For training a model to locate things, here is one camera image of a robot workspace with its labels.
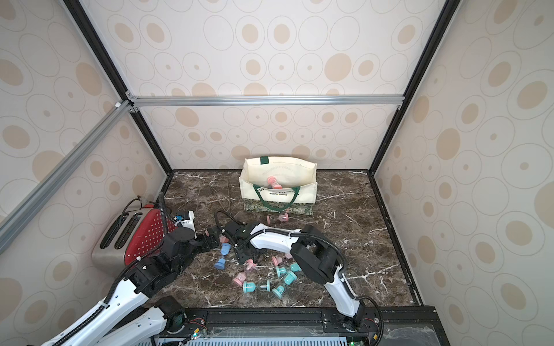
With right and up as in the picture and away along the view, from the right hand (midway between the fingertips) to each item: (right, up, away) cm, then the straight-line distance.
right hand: (255, 252), depth 91 cm
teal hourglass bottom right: (+14, -7, -10) cm, 18 cm away
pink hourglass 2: (-1, -3, -5) cm, 6 cm away
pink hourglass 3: (+9, -1, -6) cm, 11 cm away
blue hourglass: (-13, -3, -6) cm, 15 cm away
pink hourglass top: (+12, +14, +7) cm, 20 cm away
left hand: (-11, +13, -16) cm, 24 cm away
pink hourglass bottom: (-5, -7, -11) cm, 14 cm away
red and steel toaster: (-40, +11, -15) cm, 44 cm away
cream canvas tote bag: (+19, +32, +9) cm, 38 cm away
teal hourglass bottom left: (0, -9, -13) cm, 16 cm away
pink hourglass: (+7, +31, +11) cm, 34 cm away
